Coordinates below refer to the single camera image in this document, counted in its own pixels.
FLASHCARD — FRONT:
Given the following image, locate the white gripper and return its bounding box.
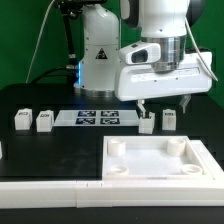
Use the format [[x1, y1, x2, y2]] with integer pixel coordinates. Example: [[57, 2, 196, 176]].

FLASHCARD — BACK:
[[114, 53, 212, 118]]

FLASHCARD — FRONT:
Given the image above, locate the white square tabletop part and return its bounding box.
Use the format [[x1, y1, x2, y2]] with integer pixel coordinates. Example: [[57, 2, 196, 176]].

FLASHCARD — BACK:
[[102, 136, 214, 180]]

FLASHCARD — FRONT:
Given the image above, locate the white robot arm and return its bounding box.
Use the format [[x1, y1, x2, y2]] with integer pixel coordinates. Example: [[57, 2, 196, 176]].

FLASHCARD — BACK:
[[56, 0, 214, 115]]

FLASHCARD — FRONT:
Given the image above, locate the white marker plate with tags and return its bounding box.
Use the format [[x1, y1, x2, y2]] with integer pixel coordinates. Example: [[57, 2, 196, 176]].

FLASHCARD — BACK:
[[54, 110, 139, 127]]

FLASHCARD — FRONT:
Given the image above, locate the white part at left edge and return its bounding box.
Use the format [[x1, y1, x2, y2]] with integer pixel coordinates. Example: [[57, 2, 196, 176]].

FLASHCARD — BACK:
[[0, 141, 3, 160]]

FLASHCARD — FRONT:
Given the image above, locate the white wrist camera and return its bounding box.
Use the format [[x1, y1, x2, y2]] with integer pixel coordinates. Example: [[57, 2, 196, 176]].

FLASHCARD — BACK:
[[119, 41, 161, 65]]

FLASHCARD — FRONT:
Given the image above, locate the white L-shaped fence wall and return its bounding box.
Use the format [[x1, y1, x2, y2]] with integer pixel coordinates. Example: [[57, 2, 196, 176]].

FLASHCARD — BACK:
[[0, 139, 224, 208]]

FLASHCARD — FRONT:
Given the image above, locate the black cable bundle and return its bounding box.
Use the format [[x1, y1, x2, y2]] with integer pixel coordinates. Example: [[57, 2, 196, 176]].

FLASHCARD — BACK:
[[30, 66, 79, 84]]

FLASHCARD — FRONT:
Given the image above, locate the white cable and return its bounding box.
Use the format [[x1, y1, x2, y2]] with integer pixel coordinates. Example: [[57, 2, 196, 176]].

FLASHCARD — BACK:
[[25, 0, 57, 84]]

